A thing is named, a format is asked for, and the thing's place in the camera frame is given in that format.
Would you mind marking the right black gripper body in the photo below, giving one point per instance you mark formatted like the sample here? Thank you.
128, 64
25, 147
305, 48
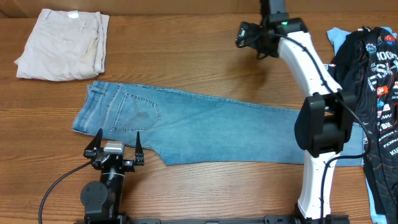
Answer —
255, 40

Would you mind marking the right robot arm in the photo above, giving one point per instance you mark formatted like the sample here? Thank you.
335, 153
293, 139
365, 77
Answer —
324, 123

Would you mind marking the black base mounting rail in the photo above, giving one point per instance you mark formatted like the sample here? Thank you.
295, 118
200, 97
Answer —
268, 219

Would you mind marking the folded beige trousers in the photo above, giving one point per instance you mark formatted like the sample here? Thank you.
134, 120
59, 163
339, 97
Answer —
65, 46

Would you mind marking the light blue denim jeans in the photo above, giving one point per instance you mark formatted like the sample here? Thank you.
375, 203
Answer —
184, 127

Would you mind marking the light blue t-shirt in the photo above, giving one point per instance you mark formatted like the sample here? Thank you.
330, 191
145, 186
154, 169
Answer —
340, 39

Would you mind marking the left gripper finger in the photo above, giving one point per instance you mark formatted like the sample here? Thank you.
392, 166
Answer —
139, 154
96, 142

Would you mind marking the black printed jersey shirt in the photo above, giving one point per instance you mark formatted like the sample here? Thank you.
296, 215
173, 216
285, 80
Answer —
376, 102

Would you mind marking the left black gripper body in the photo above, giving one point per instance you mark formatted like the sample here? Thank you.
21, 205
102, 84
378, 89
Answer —
129, 166

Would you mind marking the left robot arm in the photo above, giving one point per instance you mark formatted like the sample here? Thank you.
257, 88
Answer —
102, 199

